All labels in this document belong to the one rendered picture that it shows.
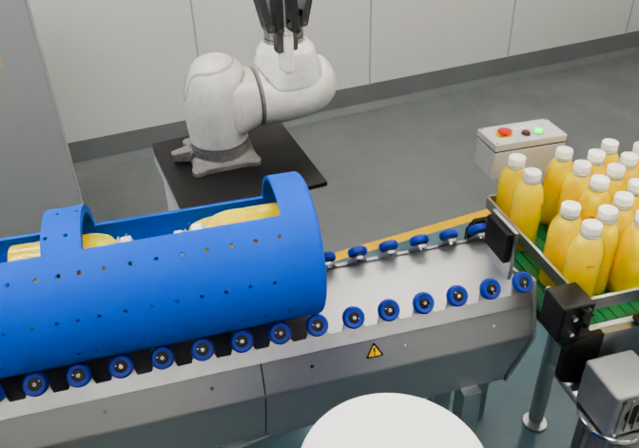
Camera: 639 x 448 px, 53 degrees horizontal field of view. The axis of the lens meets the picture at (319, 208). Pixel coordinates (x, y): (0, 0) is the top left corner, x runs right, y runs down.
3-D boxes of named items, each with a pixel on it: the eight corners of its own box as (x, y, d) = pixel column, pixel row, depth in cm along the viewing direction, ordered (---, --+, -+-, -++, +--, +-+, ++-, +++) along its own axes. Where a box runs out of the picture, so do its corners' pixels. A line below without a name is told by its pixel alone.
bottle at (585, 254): (551, 290, 142) (568, 221, 132) (584, 289, 142) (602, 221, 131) (561, 312, 136) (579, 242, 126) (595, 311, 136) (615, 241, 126)
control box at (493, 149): (473, 162, 171) (477, 126, 165) (539, 151, 175) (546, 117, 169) (491, 180, 163) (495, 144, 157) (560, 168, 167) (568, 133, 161)
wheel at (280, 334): (292, 321, 126) (293, 322, 124) (288, 344, 125) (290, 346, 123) (269, 320, 125) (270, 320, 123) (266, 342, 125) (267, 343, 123)
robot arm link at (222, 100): (183, 127, 173) (170, 50, 160) (247, 114, 178) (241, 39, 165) (196, 157, 161) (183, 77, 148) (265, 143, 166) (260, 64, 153)
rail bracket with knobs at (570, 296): (532, 319, 135) (539, 281, 129) (562, 312, 136) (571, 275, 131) (558, 352, 127) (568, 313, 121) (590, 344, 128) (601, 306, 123)
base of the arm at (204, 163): (167, 146, 176) (164, 127, 173) (246, 131, 182) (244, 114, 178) (179, 182, 163) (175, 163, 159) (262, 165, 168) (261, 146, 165)
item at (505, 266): (479, 254, 149) (486, 209, 142) (489, 253, 150) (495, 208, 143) (501, 281, 141) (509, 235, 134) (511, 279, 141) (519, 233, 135)
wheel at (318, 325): (328, 314, 127) (330, 315, 125) (325, 337, 127) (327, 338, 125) (306, 312, 127) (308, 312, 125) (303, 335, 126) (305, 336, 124)
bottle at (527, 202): (500, 245, 156) (511, 180, 146) (511, 231, 161) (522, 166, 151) (528, 255, 153) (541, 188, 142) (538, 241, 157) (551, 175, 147)
